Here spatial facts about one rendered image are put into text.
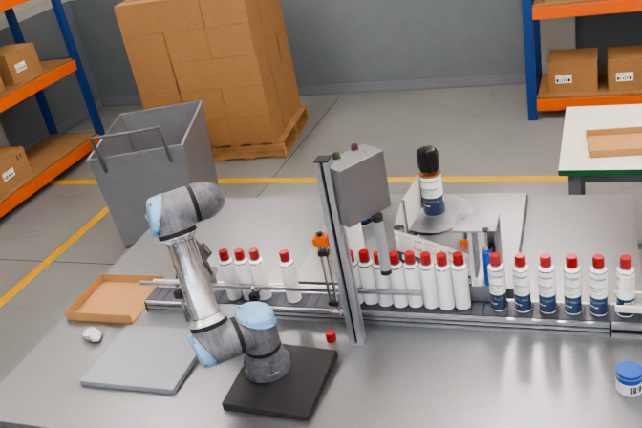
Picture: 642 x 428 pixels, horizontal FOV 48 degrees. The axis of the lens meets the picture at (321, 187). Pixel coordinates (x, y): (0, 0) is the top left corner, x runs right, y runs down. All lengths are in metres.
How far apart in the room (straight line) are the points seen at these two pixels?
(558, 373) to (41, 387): 1.69
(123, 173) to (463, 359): 2.89
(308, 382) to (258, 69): 3.79
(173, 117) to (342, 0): 2.32
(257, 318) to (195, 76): 3.96
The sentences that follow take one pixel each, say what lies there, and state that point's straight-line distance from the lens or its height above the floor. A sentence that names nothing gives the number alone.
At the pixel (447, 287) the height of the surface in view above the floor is 0.97.
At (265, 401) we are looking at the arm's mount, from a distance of 2.29.
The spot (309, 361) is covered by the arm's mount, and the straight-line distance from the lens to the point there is 2.38.
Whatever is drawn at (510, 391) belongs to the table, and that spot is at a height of 0.83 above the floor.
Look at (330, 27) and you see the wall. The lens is 7.04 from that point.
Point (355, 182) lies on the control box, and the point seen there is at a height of 1.42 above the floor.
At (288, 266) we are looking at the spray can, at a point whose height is 1.04.
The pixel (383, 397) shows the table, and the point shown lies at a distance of 2.24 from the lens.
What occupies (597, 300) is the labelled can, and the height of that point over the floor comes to 0.94.
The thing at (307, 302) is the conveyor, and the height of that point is 0.88.
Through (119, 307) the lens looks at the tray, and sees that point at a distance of 2.99.
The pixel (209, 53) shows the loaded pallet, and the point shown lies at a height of 0.94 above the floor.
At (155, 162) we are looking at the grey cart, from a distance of 4.60.
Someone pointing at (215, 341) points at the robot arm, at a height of 1.07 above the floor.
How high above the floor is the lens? 2.35
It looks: 26 degrees down
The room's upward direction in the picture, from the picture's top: 11 degrees counter-clockwise
